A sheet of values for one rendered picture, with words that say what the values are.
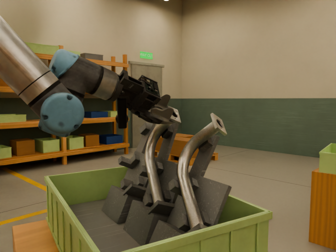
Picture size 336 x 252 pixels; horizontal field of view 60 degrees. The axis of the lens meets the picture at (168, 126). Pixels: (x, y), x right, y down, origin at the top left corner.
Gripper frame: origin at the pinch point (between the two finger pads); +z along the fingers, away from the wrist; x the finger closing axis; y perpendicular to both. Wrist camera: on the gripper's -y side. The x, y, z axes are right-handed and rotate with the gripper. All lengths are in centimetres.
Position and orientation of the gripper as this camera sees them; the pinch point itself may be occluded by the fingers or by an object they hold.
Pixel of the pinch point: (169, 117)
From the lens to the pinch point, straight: 86.2
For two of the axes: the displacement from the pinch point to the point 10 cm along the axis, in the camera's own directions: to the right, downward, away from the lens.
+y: 5.9, -6.2, -5.2
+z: 7.9, 3.1, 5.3
